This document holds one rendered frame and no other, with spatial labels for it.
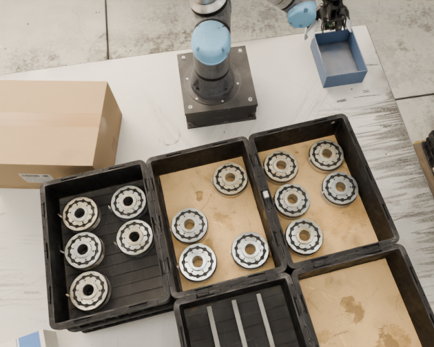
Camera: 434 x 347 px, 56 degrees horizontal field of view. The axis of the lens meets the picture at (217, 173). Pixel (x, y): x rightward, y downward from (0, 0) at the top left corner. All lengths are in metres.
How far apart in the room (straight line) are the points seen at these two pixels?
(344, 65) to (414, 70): 1.08
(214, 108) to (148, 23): 1.48
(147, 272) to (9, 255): 0.49
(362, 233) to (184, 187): 0.53
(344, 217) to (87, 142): 0.79
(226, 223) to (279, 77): 0.65
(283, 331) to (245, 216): 0.32
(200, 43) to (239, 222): 0.54
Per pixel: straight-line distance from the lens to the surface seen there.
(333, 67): 1.65
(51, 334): 1.33
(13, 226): 1.50
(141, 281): 1.18
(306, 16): 1.15
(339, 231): 1.22
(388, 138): 1.54
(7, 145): 1.38
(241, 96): 1.42
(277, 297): 1.15
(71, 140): 1.30
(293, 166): 1.23
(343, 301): 1.18
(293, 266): 1.07
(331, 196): 1.22
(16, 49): 2.93
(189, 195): 1.22
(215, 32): 1.28
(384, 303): 1.21
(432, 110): 2.58
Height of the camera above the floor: 1.97
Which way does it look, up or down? 66 degrees down
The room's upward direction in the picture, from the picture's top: 5 degrees counter-clockwise
